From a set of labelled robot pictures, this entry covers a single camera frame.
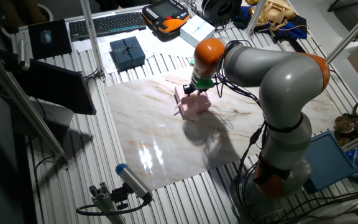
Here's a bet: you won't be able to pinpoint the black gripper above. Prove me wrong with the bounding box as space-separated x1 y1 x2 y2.
191 83 210 96

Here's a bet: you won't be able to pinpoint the pink gift box lid with ribbon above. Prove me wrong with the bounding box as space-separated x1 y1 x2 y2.
173 85 213 116

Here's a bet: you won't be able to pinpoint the light blue gift box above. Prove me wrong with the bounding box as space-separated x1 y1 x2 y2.
179 14 216 48

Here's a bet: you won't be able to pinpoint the dark blue gift box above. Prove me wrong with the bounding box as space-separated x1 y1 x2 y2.
109 35 146 71

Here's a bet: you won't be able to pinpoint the blue flat box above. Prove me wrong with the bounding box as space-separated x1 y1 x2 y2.
303 130 357 194

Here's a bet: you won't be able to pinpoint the white marble pattern board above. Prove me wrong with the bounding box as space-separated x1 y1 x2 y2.
103 67 343 191

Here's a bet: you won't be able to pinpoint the white paper sheets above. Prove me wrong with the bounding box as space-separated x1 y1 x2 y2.
73 26 195 75

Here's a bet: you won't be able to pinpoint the black round spool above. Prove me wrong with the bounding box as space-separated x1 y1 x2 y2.
201 0 243 25

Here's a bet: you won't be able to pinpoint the orange and grey teach pendant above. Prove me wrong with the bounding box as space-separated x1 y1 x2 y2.
141 0 191 34

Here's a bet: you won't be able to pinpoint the beige telephone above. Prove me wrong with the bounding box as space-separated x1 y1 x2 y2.
249 0 297 27

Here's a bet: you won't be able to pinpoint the black computer keyboard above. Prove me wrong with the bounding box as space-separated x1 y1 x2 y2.
68 11 148 42

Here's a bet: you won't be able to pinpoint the blue cloth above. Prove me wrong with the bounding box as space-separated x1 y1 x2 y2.
231 5 308 40

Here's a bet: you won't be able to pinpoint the black flat panel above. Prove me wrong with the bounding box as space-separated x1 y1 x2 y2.
0 58 98 116

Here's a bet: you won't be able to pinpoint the short aluminium profile stub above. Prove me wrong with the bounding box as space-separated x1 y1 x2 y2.
88 182 126 224

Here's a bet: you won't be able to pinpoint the black mouse pad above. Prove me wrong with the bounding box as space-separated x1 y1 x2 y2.
27 19 73 60

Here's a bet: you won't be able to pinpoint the grey computer mouse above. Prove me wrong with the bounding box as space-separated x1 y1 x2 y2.
40 29 53 45

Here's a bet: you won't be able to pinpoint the green gripper mount flange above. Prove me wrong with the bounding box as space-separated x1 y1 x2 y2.
195 77 216 90

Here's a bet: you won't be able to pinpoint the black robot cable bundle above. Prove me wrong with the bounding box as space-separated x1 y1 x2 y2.
214 39 269 218

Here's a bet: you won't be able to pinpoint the silver camera with blue cap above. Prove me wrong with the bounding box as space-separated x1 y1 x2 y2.
115 163 154 202

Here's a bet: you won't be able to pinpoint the black camera clamp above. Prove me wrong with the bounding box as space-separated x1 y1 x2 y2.
110 183 133 210

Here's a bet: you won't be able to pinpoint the black camera cable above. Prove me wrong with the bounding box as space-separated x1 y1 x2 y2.
75 194 154 216

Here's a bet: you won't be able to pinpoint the black floor cables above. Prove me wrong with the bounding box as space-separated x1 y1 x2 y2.
272 189 358 224

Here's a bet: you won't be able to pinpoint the silver depth camera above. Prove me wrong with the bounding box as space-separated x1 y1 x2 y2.
17 39 30 72

